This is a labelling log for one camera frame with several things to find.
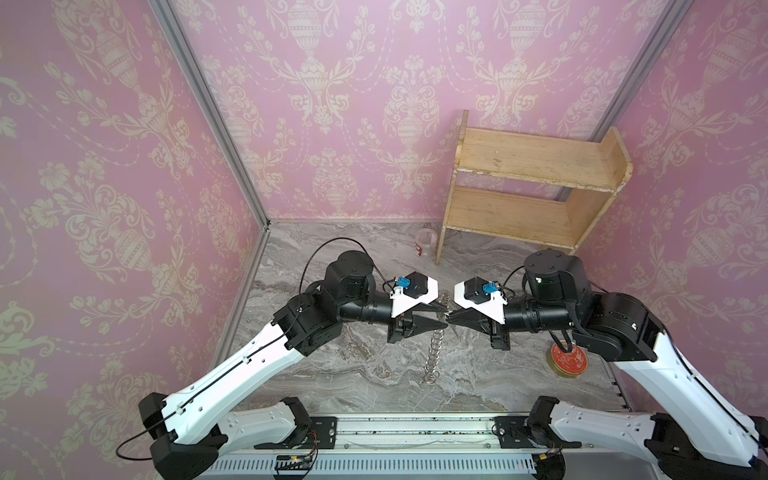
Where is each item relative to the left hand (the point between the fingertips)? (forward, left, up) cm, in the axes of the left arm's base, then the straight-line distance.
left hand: (442, 319), depth 53 cm
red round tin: (+4, -39, -33) cm, 52 cm away
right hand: (+2, -2, -1) cm, 3 cm away
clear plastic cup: (+47, -3, -33) cm, 58 cm away
